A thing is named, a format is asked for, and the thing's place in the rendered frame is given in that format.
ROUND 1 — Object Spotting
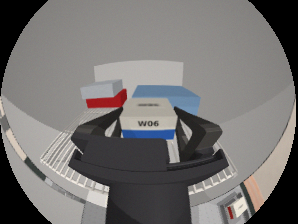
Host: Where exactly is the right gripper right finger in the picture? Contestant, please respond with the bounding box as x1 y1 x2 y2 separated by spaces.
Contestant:
173 107 222 163

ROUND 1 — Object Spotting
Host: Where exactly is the grey rectangular block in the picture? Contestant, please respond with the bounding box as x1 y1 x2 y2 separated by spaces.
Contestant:
80 79 122 100

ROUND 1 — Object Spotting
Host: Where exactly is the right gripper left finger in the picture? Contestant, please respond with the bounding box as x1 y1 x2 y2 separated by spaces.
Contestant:
74 107 124 137

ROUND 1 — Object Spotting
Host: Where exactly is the light blue flat block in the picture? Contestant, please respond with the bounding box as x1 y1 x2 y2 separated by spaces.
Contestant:
132 85 201 107
177 107 198 115

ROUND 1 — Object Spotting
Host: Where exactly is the white cardboard cryo box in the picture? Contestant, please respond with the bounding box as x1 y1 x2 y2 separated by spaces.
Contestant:
226 197 247 220

